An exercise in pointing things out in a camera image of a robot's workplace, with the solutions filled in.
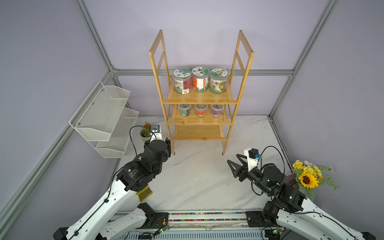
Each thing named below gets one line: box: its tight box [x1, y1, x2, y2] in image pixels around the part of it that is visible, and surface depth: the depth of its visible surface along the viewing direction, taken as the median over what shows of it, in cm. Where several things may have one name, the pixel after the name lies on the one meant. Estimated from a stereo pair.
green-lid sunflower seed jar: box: [209, 68, 229, 94], surface depth 66 cm
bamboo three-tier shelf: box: [149, 29, 255, 156], surface depth 77 cm
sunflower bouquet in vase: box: [284, 160, 338, 201], surface depth 65 cm
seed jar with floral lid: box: [173, 68, 192, 95], surface depth 66 cm
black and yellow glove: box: [135, 186, 153, 203], surface depth 83 cm
